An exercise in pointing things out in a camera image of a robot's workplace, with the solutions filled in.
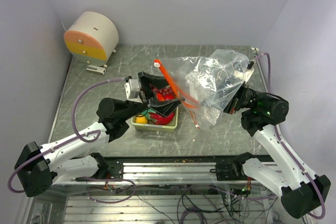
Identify purple grape bunch toy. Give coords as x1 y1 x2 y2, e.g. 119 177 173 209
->
152 87 174 96

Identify orange fruit toy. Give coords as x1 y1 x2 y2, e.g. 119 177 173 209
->
134 115 148 124

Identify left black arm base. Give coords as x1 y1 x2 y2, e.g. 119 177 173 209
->
90 153 123 179

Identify red yellow mango toy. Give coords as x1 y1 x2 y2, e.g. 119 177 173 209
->
156 93 175 101

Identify loose cables under table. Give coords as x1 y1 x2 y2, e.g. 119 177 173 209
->
70 176 284 224

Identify small white grey block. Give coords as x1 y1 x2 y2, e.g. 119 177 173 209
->
86 65 106 76

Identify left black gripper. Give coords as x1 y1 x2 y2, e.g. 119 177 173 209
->
121 71 185 121

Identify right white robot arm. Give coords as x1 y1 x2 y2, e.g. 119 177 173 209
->
224 84 331 219

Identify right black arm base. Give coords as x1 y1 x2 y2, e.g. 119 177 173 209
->
209 152 255 181

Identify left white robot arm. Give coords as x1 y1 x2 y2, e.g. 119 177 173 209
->
7 72 181 197

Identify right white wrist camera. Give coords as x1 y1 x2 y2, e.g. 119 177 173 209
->
234 61 255 82

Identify white corner clip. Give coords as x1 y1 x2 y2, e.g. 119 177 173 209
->
251 47 259 52

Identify clear orange zip bag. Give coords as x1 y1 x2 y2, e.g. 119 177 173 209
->
154 49 253 129

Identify aluminium frame rail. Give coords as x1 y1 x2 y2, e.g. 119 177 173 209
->
31 155 316 224

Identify round cream drawer cabinet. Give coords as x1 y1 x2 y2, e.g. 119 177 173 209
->
64 11 119 67

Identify pink dragon fruit toy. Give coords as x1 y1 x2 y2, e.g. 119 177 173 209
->
142 110 175 125

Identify pale green plastic basket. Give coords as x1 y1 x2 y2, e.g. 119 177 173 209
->
131 107 178 132

